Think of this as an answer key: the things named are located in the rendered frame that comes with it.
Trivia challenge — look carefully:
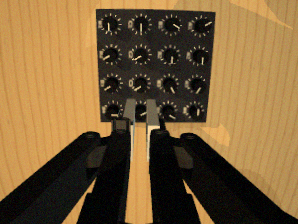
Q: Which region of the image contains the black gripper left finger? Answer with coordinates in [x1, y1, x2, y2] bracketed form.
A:
[0, 99, 135, 224]

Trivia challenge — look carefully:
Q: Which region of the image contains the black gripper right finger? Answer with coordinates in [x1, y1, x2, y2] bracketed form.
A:
[146, 99, 298, 224]

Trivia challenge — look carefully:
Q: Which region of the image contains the black knob box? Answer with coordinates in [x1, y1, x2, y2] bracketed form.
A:
[96, 9, 216, 123]

